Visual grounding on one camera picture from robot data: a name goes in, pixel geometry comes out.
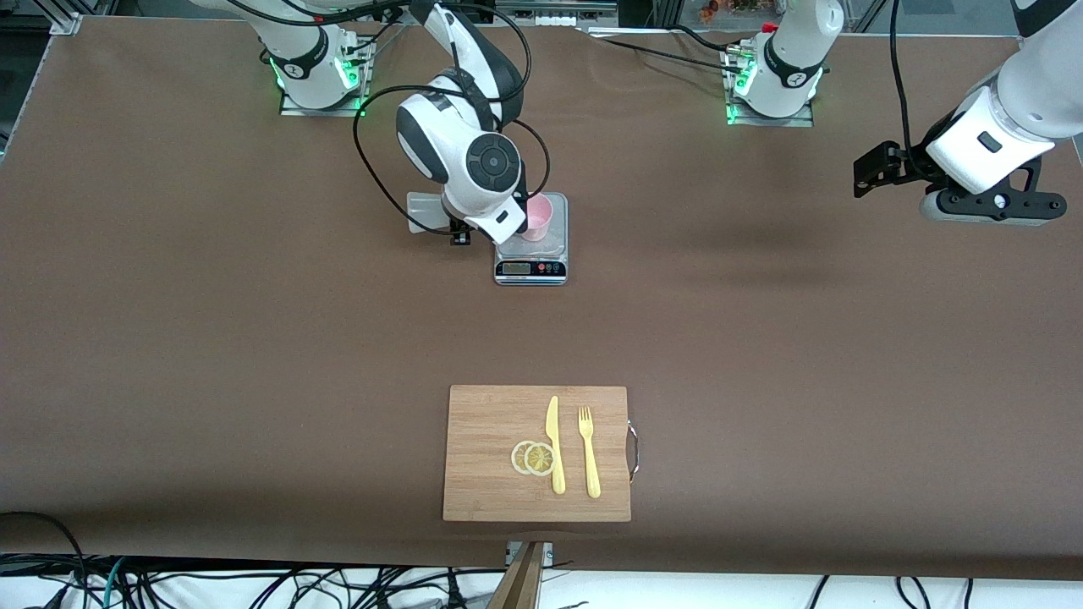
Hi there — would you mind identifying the pink plastic cup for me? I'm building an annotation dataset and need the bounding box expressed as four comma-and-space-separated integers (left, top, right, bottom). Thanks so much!
523, 195, 554, 243

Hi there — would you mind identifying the wooden cutting board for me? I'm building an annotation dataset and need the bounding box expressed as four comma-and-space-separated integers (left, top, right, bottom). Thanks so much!
443, 385, 632, 523

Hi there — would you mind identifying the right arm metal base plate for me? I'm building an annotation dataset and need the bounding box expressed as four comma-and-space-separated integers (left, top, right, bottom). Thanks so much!
279, 83, 370, 118

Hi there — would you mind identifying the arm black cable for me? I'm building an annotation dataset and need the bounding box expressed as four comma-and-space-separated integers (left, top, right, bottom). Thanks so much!
354, 0, 551, 238
889, 0, 916, 153

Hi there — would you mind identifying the yellow plastic fork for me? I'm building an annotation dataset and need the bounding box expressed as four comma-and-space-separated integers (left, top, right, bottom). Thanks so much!
578, 406, 602, 499

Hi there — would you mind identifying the wooden post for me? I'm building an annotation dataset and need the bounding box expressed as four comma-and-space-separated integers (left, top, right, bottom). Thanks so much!
487, 541, 544, 609

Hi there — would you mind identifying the black looped floor cable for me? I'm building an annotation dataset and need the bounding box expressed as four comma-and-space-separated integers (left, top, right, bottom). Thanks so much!
0, 511, 90, 593

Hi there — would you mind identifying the aluminium frame profile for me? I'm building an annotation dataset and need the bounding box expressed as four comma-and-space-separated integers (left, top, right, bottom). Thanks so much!
25, 0, 87, 35

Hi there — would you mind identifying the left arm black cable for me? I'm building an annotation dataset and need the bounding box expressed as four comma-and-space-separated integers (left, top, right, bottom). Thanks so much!
889, 0, 916, 153

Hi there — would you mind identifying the teal floor cable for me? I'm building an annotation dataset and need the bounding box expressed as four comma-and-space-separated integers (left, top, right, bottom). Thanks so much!
100, 557, 129, 609

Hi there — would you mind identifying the black table cable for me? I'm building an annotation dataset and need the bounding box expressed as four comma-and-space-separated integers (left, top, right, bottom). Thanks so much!
584, 32, 747, 77
673, 24, 745, 55

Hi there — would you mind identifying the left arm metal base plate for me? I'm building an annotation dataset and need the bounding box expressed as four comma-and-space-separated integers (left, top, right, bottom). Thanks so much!
726, 91, 815, 129

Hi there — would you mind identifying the silver digital kitchen scale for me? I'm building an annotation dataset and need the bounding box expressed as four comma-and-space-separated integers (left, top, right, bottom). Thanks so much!
494, 192, 569, 287

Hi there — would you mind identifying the grey power strip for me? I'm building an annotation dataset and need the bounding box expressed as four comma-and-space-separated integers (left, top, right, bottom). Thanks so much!
495, 0, 618, 28

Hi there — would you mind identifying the brown table cover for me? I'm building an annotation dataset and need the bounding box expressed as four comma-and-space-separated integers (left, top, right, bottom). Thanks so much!
0, 15, 1083, 581

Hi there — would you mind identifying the yellow plastic knife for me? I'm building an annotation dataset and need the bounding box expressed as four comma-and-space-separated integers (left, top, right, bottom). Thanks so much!
546, 395, 566, 496

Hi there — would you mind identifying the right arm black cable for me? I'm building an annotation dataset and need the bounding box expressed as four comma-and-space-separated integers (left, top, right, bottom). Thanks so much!
354, 0, 551, 238

